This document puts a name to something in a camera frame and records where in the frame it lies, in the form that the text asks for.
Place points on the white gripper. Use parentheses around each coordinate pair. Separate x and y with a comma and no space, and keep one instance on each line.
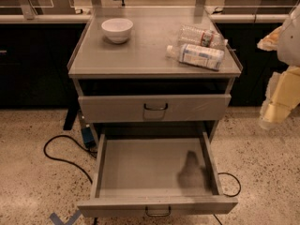
(291,44)

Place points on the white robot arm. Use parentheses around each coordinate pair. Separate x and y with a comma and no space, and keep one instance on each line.
(288,50)

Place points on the clear red label bottle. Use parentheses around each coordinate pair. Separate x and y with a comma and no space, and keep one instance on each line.
(201,37)

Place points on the grey drawer cabinet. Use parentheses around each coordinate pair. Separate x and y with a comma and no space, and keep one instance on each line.
(140,67)

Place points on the closed upper grey drawer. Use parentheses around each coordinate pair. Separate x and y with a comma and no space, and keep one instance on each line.
(114,109)

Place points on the open middle grey drawer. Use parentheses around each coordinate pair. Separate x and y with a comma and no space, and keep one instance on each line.
(155,177)

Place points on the white ceramic bowl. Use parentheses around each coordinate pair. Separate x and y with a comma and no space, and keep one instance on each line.
(117,30)

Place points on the blue power adapter box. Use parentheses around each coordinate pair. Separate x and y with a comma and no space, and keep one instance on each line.
(87,137)

